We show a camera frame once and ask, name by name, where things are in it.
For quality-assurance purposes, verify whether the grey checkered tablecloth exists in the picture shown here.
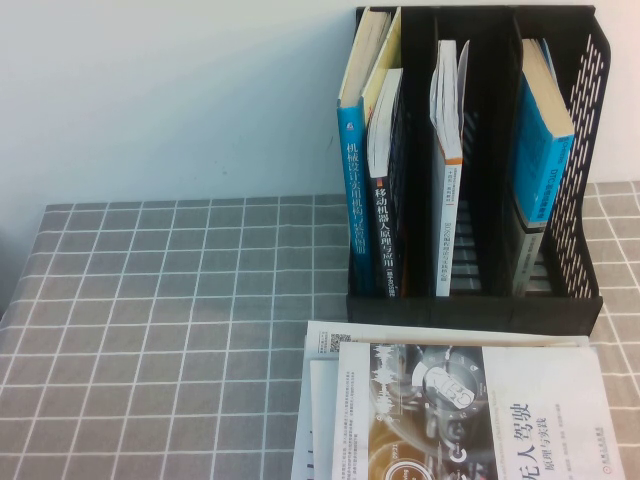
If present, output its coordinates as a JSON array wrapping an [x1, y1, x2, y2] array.
[[0, 180, 640, 480]]

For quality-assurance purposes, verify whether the white book with gear picture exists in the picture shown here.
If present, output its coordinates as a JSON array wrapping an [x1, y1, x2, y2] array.
[[329, 341, 629, 480]]

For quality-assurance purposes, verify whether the white spine book orange stripe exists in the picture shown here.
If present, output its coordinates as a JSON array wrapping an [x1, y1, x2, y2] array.
[[429, 38, 471, 297]]

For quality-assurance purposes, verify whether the black spine robotics book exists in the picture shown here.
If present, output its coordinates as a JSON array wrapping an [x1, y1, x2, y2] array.
[[366, 67, 407, 300]]

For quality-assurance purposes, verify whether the white book with QR code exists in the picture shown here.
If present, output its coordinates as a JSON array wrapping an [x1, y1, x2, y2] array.
[[290, 319, 591, 480]]

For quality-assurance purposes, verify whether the blue cover book grey spine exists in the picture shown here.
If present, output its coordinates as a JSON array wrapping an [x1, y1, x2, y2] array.
[[509, 37, 576, 297]]

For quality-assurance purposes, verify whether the black perforated book stand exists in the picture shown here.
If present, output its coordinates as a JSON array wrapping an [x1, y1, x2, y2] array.
[[345, 4, 612, 337]]

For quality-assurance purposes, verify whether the plain pale white book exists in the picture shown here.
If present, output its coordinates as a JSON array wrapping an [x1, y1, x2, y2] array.
[[308, 358, 342, 480]]

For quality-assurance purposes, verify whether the thick blue spine book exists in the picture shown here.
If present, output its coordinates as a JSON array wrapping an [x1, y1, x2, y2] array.
[[335, 6, 394, 296]]

